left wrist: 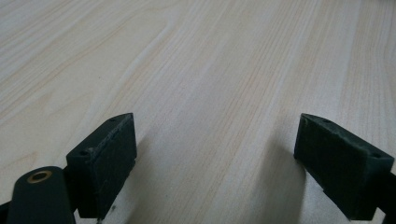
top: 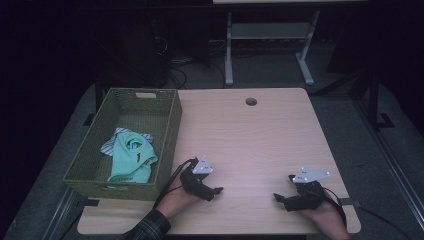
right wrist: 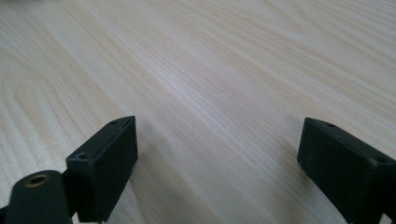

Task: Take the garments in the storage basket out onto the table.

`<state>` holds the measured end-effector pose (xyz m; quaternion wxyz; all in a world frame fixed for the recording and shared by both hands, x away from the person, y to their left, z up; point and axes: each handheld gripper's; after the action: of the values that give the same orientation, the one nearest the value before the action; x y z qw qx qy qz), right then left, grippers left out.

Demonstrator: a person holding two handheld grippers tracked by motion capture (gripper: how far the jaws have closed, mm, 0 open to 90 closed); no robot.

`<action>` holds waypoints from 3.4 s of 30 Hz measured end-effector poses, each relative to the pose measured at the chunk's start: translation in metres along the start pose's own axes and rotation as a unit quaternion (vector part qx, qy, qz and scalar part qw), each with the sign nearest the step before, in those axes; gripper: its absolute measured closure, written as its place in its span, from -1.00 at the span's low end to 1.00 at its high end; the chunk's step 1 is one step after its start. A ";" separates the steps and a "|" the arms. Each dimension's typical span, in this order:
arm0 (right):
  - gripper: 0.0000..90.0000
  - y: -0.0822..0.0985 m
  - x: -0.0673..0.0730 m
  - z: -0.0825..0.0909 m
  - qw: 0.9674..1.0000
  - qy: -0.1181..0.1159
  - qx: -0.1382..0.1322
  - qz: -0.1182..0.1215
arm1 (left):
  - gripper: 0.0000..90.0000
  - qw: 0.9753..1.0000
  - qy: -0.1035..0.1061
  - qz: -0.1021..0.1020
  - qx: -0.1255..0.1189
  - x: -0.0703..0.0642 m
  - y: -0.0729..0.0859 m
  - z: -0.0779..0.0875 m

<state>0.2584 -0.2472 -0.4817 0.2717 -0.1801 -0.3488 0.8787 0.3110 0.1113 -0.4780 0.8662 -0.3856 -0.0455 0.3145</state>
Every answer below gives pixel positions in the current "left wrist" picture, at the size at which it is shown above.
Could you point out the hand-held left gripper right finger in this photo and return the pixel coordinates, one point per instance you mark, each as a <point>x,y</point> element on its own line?
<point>342,168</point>

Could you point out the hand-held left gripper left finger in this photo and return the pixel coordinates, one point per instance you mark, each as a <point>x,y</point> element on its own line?
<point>104,161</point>

